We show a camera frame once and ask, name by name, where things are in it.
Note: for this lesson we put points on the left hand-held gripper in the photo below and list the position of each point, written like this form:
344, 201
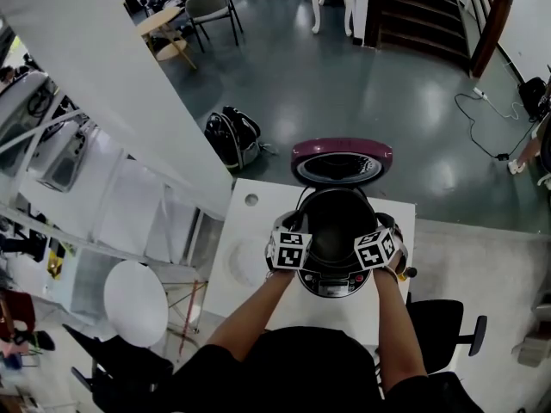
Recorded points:
290, 252

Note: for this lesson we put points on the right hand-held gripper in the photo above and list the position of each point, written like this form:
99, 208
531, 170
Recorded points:
379, 252

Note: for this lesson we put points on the black pot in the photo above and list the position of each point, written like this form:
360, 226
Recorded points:
340, 222

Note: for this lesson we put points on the person's right forearm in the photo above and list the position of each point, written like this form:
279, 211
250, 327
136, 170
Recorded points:
398, 334

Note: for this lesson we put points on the person's left forearm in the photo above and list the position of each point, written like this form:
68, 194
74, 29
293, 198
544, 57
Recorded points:
245, 321

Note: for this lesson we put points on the yellow bottle with black cap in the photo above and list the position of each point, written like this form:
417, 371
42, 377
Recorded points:
409, 273

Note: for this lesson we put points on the maroon rice cooker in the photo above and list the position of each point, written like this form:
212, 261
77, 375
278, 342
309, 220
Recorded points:
340, 149

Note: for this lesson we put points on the white square table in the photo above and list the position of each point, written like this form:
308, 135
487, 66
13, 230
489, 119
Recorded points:
241, 303

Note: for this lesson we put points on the black backpack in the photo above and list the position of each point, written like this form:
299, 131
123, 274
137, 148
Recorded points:
234, 136

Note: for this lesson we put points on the black office chair with armrests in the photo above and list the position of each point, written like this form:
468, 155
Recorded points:
439, 334

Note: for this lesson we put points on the person's black shirt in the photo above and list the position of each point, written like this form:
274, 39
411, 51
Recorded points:
310, 372

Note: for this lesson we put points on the white power strip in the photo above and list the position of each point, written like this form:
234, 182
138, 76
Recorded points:
482, 94

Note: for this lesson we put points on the black bag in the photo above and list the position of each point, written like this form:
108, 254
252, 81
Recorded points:
531, 97

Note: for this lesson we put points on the grey small box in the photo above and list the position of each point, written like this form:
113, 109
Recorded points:
529, 353

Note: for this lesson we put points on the dark wooden staircase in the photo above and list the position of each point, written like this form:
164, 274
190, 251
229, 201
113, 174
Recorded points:
417, 11

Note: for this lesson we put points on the white metal shelving rack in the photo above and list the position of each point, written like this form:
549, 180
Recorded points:
86, 166

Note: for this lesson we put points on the grey armchair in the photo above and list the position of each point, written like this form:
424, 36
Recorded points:
206, 9

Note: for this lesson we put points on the yellow black box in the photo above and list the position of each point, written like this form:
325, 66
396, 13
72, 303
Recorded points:
56, 265

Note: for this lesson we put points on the round wooden table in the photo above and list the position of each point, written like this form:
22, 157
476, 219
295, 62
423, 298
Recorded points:
161, 20

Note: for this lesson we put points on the black chrome-frame chair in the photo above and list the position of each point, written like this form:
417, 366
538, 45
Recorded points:
125, 368

